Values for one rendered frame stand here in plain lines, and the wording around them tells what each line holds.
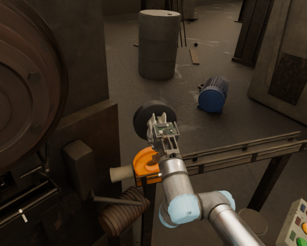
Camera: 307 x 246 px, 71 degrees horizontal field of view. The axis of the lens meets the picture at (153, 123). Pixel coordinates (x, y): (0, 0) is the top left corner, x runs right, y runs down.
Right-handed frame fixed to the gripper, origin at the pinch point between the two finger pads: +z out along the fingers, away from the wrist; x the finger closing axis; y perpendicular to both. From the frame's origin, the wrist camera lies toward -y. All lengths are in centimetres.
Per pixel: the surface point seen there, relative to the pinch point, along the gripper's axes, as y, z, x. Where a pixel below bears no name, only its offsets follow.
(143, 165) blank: -19.5, -7.6, 4.3
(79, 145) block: -12.9, 0.3, 27.3
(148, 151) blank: -13.5, -5.1, 2.2
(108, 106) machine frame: -9.8, 16.3, 15.7
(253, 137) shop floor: -110, 56, -128
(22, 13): 33.3, 2.9, 32.2
